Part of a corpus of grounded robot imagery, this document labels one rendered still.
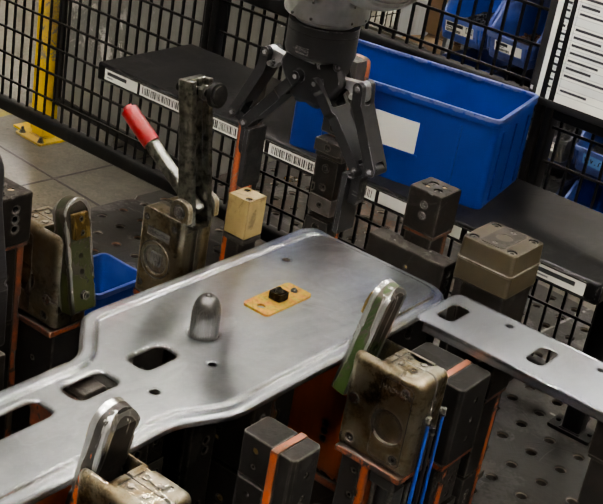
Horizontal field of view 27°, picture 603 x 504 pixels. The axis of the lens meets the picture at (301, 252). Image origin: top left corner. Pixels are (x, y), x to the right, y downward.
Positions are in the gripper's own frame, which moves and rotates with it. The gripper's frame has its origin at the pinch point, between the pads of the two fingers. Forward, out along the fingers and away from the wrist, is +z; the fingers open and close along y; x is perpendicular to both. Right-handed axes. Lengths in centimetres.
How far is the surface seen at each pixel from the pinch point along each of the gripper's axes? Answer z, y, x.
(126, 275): 36, -43, 21
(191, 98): -6.6, -15.1, -1.7
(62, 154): 114, -217, 170
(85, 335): 12.7, -6.7, -23.4
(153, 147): 1.7, -20.9, -0.7
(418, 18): 89, -210, 371
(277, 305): 12.8, 1.1, -1.4
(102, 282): 39, -48, 21
